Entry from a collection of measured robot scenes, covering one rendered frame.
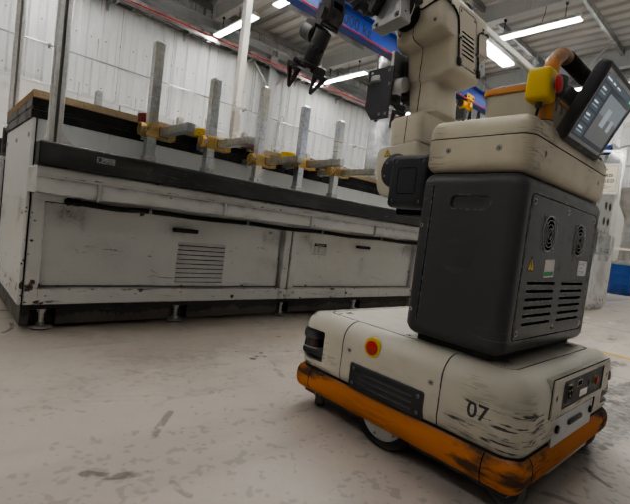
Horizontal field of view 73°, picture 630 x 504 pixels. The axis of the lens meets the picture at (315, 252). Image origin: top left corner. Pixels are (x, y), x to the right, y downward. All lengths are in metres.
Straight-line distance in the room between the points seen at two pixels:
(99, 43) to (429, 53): 8.45
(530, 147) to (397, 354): 0.54
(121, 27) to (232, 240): 7.85
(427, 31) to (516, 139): 0.53
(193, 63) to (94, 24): 1.93
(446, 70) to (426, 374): 0.85
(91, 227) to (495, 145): 1.57
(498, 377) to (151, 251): 1.58
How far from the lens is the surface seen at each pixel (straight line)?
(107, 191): 1.77
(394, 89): 1.43
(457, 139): 1.07
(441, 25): 1.39
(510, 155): 1.00
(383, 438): 1.16
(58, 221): 1.97
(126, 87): 9.52
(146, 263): 2.09
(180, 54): 10.10
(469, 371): 0.99
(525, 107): 1.20
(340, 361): 1.20
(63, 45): 1.79
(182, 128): 1.63
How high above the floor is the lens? 0.52
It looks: 3 degrees down
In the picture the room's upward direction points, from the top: 7 degrees clockwise
